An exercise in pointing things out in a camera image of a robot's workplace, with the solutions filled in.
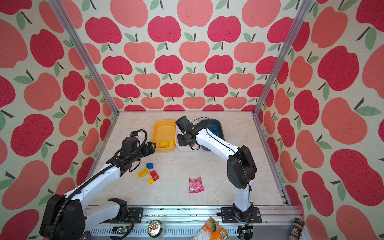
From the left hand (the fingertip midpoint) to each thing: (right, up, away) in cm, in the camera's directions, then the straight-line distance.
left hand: (153, 146), depth 86 cm
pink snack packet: (+25, -21, -4) cm, 33 cm away
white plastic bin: (+16, +10, -14) cm, 24 cm away
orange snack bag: (+32, -37, -17) cm, 52 cm away
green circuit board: (-13, -39, -14) cm, 43 cm away
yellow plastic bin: (+2, +9, +23) cm, 25 cm away
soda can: (+8, -31, -24) cm, 40 cm away
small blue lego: (-4, -13, +7) cm, 16 cm away
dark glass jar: (+71, -35, -18) cm, 82 cm away
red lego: (+1, -17, +1) cm, 17 cm away
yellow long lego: (-6, -16, +1) cm, 17 cm away
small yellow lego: (-2, -20, 0) cm, 20 cm away
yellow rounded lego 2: (+9, +1, +12) cm, 15 cm away
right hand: (+19, +4, +2) cm, 19 cm away
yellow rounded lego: (+4, 0, +14) cm, 15 cm away
